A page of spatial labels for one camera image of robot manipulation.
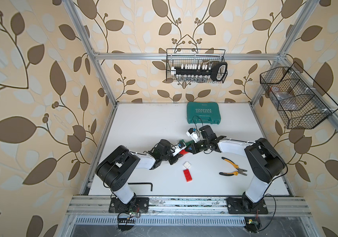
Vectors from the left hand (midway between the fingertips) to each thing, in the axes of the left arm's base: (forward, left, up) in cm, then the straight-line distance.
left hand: (181, 152), depth 90 cm
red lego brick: (-1, -1, +2) cm, 2 cm away
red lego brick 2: (-13, -3, -2) cm, 14 cm away
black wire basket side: (+12, -59, +32) cm, 68 cm away
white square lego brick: (-7, -3, -1) cm, 8 cm away
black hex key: (-17, +19, -4) cm, 26 cm away
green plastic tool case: (+31, -17, +2) cm, 35 cm away
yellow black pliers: (-10, -34, -1) cm, 35 cm away
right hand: (+2, -3, 0) cm, 4 cm away
